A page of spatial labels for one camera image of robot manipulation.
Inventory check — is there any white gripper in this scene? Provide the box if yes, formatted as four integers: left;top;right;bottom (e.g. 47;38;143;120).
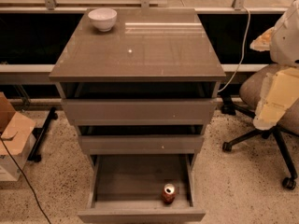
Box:
249;0;299;131

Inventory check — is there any red coke can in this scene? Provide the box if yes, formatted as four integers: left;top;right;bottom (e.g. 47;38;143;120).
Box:
162;183;176;204

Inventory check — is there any grey drawer cabinet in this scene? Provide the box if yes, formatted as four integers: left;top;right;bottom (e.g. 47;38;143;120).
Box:
49;7;227;173

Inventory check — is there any grey middle drawer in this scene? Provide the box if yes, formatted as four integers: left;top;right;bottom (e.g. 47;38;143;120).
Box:
78;135;204;155

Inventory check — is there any grey open bottom drawer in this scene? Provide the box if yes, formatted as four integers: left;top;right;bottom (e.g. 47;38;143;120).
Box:
78;154;205;223

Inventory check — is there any grey top drawer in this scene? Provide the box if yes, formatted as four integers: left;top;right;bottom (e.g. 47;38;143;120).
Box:
62;99;216;126

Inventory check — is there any brown office chair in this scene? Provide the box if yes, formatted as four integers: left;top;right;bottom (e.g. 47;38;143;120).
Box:
221;64;299;190

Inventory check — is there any white ceramic bowl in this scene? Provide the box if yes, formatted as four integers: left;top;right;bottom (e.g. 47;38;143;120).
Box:
88;8;117;32

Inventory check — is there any metal window railing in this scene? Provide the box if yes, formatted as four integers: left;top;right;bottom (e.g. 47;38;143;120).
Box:
0;0;299;15

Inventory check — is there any black caster leg stand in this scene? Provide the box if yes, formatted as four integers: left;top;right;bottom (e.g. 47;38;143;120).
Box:
28;107;58;162

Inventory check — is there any cardboard box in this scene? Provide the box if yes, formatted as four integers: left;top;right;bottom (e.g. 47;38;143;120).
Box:
0;92;36;181

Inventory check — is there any white hanging cable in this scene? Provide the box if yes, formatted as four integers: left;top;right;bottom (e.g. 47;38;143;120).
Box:
217;7;252;94

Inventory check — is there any black floor cable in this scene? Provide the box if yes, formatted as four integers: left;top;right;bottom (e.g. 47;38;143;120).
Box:
0;137;52;224

